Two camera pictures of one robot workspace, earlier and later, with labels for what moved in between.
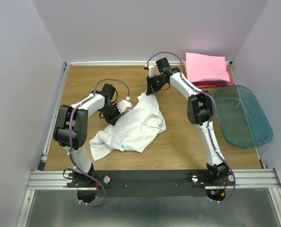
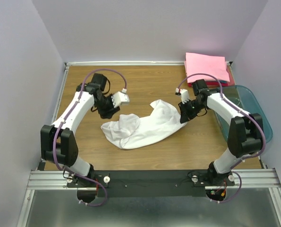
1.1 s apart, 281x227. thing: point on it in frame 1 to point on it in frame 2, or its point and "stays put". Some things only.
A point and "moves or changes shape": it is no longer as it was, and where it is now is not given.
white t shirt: [134, 129] moves or changes shape
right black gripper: [150, 89] to [185, 115]
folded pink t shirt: [199, 67] stays put
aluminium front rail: [253, 178] stays put
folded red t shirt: [215, 84] stays put
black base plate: [153, 183] stays put
